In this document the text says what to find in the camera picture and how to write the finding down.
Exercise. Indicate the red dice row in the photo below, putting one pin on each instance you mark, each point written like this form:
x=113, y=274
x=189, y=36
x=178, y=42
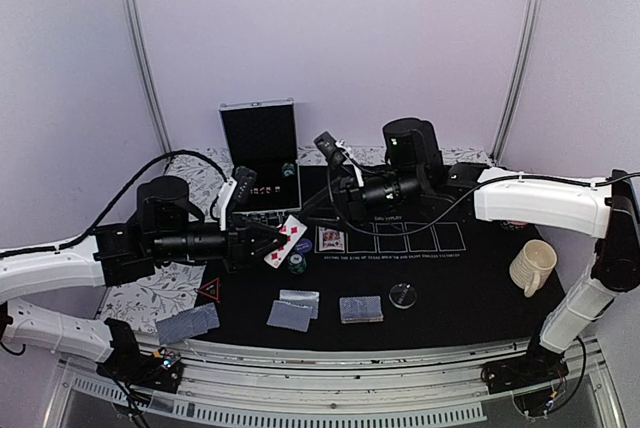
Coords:
x=266, y=190

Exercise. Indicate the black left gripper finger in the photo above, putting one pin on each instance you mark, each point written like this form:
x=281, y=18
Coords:
x=258, y=236
x=245, y=257

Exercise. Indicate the clear dealer button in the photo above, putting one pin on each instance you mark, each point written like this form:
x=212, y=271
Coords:
x=403, y=296

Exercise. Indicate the face-up king card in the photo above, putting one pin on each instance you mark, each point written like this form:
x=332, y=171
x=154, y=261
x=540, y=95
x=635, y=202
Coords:
x=330, y=240

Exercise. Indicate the blue patterned card deck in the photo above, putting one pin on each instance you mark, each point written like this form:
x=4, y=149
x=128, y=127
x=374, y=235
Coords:
x=187, y=324

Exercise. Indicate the aluminium poker chip case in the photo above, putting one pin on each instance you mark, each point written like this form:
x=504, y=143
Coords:
x=261, y=136

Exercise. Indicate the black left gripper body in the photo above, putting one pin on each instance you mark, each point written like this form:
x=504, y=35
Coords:
x=177, y=247

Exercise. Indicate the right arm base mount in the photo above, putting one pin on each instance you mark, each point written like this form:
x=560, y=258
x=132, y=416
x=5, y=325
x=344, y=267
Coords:
x=537, y=365

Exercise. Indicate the red triangle all-in marker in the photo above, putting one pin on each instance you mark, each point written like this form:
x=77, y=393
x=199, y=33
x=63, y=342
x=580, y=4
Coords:
x=210, y=290

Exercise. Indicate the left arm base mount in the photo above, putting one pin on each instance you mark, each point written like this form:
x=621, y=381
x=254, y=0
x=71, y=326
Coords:
x=161, y=370

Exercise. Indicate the aluminium frame post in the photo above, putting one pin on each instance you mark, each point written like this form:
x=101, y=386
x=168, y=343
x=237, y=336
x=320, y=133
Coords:
x=506, y=123
x=133, y=20

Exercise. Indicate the face-up diamonds card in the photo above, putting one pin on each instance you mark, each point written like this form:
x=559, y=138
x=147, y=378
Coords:
x=293, y=230

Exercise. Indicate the purple small blind button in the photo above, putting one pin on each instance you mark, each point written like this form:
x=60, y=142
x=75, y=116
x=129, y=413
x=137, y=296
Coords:
x=303, y=246

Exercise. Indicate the left aluminium frame post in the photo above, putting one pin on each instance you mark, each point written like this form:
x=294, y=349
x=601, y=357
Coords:
x=133, y=20

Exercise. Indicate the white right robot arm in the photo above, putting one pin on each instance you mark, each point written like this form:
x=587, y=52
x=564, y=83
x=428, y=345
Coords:
x=603, y=209

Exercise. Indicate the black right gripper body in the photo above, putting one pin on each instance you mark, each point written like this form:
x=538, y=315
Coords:
x=408, y=184

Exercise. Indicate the black poker mat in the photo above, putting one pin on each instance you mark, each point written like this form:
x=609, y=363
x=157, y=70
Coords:
x=459, y=268

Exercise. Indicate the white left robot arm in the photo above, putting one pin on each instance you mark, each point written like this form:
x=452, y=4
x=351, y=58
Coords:
x=39, y=269

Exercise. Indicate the cream ribbed mug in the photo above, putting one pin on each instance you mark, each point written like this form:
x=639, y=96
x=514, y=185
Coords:
x=532, y=266

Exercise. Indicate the right aluminium frame post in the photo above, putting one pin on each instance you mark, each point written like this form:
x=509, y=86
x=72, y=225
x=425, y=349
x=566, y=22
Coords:
x=506, y=123

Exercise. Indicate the green poker chip pile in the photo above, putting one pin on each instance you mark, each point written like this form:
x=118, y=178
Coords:
x=297, y=263

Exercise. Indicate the short poker chip stack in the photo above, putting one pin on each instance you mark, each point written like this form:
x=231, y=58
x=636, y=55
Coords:
x=288, y=170

